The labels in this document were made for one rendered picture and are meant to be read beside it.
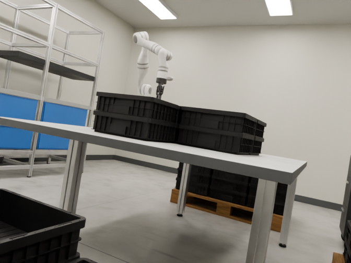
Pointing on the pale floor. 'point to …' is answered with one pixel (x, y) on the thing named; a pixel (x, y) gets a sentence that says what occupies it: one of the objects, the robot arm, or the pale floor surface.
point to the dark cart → (346, 205)
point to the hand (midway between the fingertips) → (158, 98)
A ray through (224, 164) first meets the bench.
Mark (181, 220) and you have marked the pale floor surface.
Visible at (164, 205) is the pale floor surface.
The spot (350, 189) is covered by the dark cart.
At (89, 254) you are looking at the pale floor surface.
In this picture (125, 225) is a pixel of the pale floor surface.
